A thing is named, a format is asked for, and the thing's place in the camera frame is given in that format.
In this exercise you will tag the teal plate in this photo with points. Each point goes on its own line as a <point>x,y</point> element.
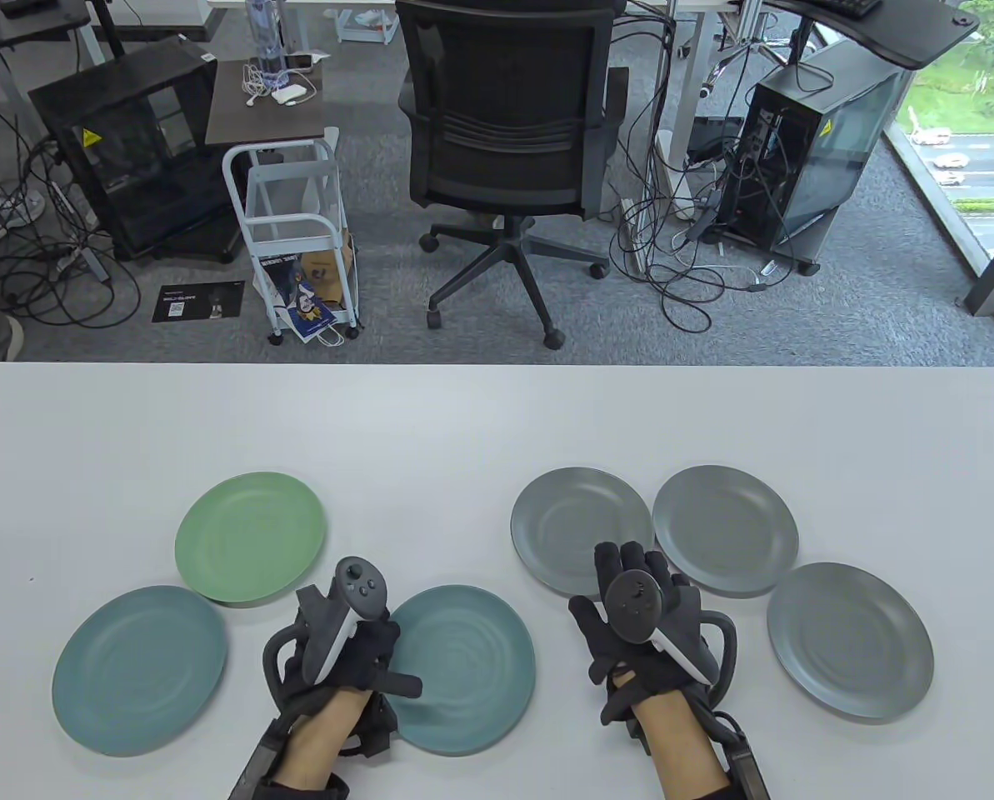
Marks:
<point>138,671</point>
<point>472,667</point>

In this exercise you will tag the dark wooden side table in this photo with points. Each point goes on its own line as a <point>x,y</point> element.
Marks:
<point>263,117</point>

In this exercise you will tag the dark desk with white legs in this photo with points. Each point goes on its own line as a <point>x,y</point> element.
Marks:
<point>30,29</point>

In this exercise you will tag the black office chair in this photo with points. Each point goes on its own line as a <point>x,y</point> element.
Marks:
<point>505,75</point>

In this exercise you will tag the person's left hand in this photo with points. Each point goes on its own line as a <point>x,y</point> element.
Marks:
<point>372,658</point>

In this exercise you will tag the green plate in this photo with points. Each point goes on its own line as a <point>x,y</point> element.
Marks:
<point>238,533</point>

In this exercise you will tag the white rolling cart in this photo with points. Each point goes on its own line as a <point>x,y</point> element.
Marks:
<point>292,223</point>

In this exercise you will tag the person's right hand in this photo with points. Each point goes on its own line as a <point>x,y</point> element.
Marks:
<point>609,562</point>

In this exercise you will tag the grey hand controller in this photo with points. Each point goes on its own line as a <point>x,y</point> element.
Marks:
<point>634,604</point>
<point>362,587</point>

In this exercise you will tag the smartphone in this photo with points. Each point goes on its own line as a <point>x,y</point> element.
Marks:
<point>301,60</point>

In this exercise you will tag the white plastic basket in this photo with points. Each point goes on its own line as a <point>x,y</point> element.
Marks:
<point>367,25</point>

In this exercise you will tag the black glass computer case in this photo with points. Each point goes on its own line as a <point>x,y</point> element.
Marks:
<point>130,150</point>

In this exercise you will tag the brown paper bag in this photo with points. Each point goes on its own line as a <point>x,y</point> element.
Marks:
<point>326,271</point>

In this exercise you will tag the grey right hand controller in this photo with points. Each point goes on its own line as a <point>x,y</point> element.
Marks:
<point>634,604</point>

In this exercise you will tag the black computer tower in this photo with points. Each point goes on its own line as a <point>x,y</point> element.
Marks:
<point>805,133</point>

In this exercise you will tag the grey left hand controller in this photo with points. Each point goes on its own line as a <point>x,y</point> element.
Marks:
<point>362,587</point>

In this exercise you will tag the black curved desk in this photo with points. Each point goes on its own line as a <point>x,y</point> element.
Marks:
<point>905,29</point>

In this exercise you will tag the person's right forearm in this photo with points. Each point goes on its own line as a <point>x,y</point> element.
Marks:
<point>680,750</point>

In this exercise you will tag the person's left forearm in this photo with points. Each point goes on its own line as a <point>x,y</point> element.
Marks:
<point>313,742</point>

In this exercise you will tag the glass window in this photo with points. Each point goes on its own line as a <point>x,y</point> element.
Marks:
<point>963,108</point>

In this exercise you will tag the black keyboard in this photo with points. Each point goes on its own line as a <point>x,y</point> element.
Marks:
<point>851,7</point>

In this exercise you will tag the grey power strip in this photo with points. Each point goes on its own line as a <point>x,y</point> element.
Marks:
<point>84,262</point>

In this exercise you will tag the blue printed bag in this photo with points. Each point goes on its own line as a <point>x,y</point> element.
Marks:
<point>301,304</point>

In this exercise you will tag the clear water bottle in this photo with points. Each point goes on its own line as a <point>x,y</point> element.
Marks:
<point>265,42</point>

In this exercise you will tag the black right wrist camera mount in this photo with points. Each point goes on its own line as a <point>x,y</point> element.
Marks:
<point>746,762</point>

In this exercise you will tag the grey plate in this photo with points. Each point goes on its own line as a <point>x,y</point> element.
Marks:
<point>726,525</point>
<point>851,642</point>
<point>563,517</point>

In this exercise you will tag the black leaflet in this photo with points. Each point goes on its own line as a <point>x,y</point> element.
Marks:
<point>197,302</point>

